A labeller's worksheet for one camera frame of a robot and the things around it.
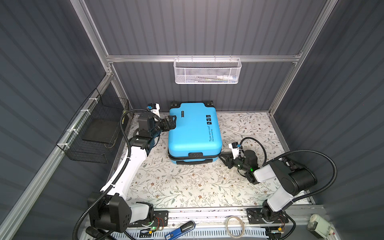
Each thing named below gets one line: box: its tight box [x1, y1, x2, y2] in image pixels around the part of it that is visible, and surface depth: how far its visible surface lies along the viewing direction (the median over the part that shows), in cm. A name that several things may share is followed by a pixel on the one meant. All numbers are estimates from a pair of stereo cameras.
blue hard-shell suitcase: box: [168, 101, 223, 165], surface depth 86 cm
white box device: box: [307, 214, 334, 239], surface depth 69 cm
